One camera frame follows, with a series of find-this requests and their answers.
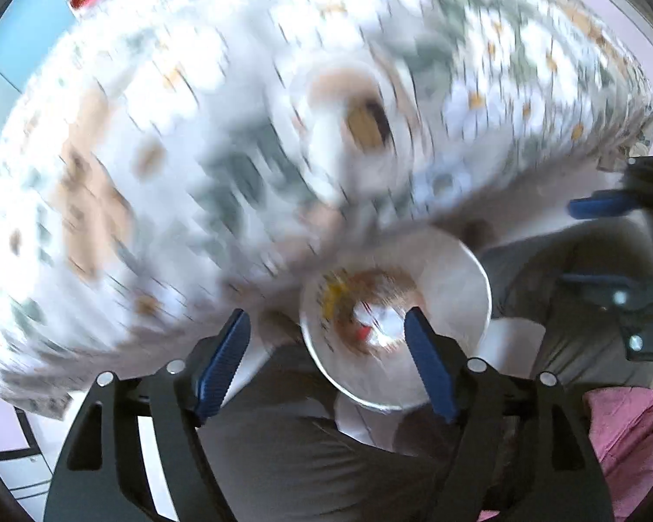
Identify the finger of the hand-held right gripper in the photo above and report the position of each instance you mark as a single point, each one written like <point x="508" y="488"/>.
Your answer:
<point x="598" y="285"/>
<point x="598" y="206"/>

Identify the person's pink top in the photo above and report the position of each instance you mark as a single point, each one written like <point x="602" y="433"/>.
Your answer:
<point x="626" y="435"/>

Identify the floral bedspread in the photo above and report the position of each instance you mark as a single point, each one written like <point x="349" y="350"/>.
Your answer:
<point x="168" y="174"/>

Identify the person's grey pants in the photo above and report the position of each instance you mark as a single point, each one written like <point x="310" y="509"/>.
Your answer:
<point x="283" y="446"/>

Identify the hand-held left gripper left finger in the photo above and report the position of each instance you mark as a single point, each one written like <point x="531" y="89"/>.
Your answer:
<point x="223" y="359"/>

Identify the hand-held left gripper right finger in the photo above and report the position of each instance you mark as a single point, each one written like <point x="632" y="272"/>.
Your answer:
<point x="430" y="364"/>

